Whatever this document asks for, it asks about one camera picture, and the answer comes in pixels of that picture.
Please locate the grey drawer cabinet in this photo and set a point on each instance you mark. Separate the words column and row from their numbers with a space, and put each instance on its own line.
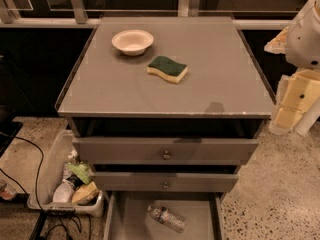
column 223, row 95

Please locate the white paper bowl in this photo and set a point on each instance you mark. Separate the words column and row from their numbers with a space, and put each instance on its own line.
column 132, row 42

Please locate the grey top drawer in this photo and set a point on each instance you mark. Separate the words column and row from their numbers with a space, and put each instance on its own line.
column 164, row 151

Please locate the white bowl in bin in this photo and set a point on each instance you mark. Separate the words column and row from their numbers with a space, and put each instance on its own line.
column 63, row 193

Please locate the white post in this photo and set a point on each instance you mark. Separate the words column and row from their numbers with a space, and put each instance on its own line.
column 308, row 119

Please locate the clear plastic storage bin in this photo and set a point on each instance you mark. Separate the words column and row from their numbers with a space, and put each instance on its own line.
column 52, row 172

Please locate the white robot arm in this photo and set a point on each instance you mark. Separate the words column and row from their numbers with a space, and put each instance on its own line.
column 302, row 50

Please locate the yellow sponge in bin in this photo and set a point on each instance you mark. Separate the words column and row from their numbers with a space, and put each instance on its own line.
column 84, row 194

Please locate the metal window frame railing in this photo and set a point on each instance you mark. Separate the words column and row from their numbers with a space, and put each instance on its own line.
column 249, row 14

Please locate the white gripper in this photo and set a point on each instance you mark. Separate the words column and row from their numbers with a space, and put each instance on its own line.
column 304, row 40

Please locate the grey middle drawer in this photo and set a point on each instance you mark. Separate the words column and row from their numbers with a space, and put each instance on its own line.
column 169, row 182

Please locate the clear plastic water bottle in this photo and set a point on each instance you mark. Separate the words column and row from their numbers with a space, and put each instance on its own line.
column 167, row 218

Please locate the green item in bin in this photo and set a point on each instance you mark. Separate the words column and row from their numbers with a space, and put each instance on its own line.
column 81, row 170

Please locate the grey bottom drawer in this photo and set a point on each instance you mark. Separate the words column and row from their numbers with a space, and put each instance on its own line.
column 128, row 218

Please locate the grey drawer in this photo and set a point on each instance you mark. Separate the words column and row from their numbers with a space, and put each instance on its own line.
column 169, row 182
column 128, row 218
column 164, row 151

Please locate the green and yellow sponge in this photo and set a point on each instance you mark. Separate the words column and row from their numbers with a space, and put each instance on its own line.
column 167, row 69

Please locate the small can on floor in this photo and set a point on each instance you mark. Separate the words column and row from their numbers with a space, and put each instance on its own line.
column 7, row 192

